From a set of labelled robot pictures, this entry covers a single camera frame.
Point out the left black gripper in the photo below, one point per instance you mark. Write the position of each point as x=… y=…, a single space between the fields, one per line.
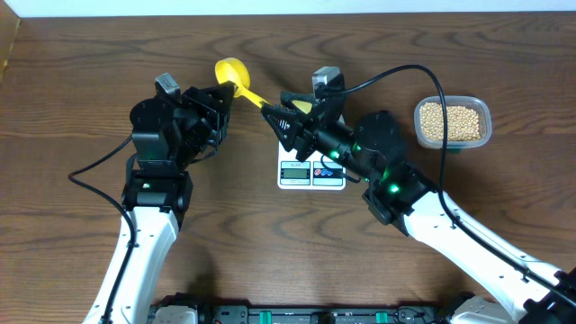
x=201 y=106

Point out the cardboard box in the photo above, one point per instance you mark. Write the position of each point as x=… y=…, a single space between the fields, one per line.
x=9 y=26

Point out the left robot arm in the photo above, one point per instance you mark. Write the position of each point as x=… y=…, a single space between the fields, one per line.
x=170 y=131

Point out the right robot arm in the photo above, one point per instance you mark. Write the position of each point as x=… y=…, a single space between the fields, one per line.
x=527 y=289

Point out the white digital kitchen scale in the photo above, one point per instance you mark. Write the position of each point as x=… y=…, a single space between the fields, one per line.
x=317 y=172

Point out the pale yellow bowl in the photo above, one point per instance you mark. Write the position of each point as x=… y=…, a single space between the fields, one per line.
x=305 y=107

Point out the clear plastic container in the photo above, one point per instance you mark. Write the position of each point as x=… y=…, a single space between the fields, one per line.
x=454 y=100

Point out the yellow measuring scoop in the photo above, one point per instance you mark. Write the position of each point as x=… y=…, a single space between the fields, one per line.
x=233 y=70

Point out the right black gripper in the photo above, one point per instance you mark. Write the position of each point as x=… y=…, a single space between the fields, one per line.
x=301 y=131

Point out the soybeans pile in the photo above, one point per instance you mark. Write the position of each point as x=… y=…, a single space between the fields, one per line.
x=463 y=123

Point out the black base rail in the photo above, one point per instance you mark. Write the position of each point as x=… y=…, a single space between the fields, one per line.
x=188 y=308

